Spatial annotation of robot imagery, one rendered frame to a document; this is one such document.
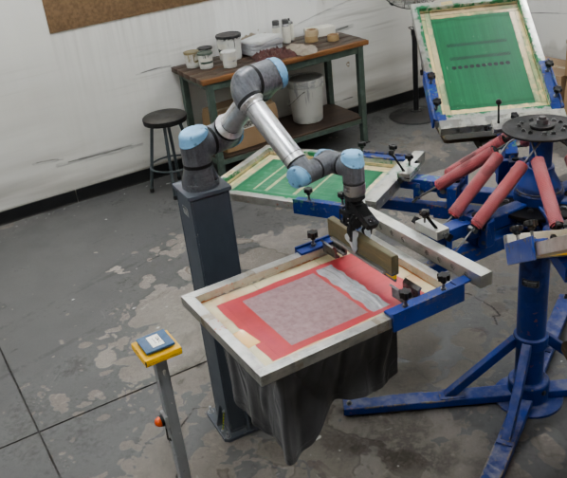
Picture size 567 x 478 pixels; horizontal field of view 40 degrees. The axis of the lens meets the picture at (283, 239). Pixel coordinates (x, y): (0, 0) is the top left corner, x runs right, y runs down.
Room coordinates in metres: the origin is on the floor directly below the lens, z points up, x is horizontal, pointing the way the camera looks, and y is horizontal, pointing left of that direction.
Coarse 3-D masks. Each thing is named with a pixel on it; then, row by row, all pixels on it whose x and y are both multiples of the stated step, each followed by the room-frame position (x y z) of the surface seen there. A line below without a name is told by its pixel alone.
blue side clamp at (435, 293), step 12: (456, 288) 2.17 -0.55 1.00; (420, 300) 2.13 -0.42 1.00; (432, 300) 2.12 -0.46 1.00; (444, 300) 2.15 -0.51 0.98; (456, 300) 2.17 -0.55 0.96; (384, 312) 2.09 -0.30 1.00; (396, 312) 2.06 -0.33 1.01; (408, 312) 2.08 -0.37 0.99; (420, 312) 2.10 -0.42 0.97; (432, 312) 2.12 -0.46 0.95; (396, 324) 2.05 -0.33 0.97; (408, 324) 2.07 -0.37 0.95
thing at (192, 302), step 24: (288, 264) 2.51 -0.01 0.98; (408, 264) 2.40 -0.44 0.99; (216, 288) 2.38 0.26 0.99; (192, 312) 2.27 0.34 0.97; (216, 336) 2.10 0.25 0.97; (336, 336) 2.00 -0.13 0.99; (360, 336) 2.00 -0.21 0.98; (240, 360) 1.95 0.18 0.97; (288, 360) 1.90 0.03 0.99; (312, 360) 1.92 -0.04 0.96; (264, 384) 1.84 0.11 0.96
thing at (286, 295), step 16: (352, 256) 2.56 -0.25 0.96; (304, 272) 2.48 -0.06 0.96; (352, 272) 2.44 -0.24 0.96; (368, 272) 2.42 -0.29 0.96; (272, 288) 2.39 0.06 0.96; (288, 288) 2.37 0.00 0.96; (304, 288) 2.36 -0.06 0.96; (320, 288) 2.35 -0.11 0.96; (336, 288) 2.34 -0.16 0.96; (224, 304) 2.32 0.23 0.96; (240, 304) 2.30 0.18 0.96; (256, 304) 2.29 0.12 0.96; (272, 304) 2.28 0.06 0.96; (288, 304) 2.27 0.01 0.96; (304, 304) 2.25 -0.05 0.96; (240, 320) 2.21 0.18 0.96; (256, 320) 2.19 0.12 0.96
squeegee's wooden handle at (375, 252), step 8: (328, 224) 2.52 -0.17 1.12; (336, 224) 2.47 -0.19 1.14; (328, 232) 2.52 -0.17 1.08; (336, 232) 2.48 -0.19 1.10; (344, 232) 2.43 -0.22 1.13; (360, 232) 2.38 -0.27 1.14; (344, 240) 2.43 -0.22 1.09; (360, 240) 2.34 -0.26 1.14; (368, 240) 2.32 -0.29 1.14; (360, 248) 2.34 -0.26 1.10; (368, 248) 2.30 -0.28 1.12; (376, 248) 2.26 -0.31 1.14; (384, 248) 2.25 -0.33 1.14; (368, 256) 2.30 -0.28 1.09; (376, 256) 2.26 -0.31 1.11; (384, 256) 2.22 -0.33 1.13; (392, 256) 2.19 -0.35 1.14; (376, 264) 2.26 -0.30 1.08; (384, 264) 2.22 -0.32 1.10; (392, 264) 2.19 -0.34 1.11; (392, 272) 2.19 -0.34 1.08
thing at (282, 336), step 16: (368, 288) 2.31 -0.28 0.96; (384, 288) 2.30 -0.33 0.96; (400, 288) 2.29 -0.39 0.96; (320, 304) 2.24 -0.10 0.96; (336, 304) 2.23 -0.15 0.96; (352, 304) 2.22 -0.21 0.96; (272, 320) 2.18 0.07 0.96; (288, 320) 2.17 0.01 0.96; (304, 320) 2.16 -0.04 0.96; (320, 320) 2.15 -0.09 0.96; (336, 320) 2.14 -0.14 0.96; (352, 320) 2.13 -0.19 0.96; (256, 336) 2.10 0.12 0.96; (272, 336) 2.09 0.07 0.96; (288, 336) 2.08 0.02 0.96; (304, 336) 2.07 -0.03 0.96; (320, 336) 2.06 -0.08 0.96; (272, 352) 2.00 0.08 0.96; (288, 352) 1.99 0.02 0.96
